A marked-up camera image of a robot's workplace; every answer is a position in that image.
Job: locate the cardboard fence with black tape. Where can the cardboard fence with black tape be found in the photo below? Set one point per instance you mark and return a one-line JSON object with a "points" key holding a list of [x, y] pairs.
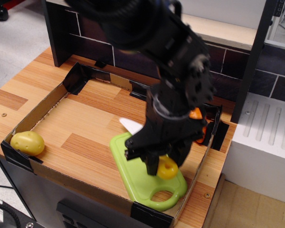
{"points": [[76, 110]]}

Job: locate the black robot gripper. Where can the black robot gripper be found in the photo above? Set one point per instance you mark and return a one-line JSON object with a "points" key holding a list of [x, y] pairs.
{"points": [[168, 129]]}

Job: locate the orange toy carrot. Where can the orange toy carrot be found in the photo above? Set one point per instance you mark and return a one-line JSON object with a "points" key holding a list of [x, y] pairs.
{"points": [[197, 114]]}

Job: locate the green plastic cutting board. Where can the green plastic cutting board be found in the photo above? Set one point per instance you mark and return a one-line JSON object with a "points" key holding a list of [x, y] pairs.
{"points": [[140, 186]]}

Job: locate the black shelf frame with tiles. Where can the black shelf frame with tiles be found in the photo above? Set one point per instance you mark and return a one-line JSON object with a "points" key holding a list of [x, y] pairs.
{"points": [[235, 71]]}

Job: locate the yellow toy potato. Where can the yellow toy potato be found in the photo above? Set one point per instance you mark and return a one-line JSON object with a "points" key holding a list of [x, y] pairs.
{"points": [[28, 142]]}

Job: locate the toy knife yellow handle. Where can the toy knife yellow handle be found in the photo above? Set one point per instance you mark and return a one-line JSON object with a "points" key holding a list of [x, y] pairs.
{"points": [[167, 167]]}

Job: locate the black chair caster wheel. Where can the black chair caster wheel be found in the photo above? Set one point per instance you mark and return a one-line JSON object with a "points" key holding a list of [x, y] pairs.
{"points": [[4, 15]]}

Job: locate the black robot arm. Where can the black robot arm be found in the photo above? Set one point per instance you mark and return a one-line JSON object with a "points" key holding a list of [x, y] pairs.
{"points": [[154, 28]]}

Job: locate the white toy sink drainboard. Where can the white toy sink drainboard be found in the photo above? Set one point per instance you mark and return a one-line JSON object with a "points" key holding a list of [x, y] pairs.
{"points": [[256, 158]]}

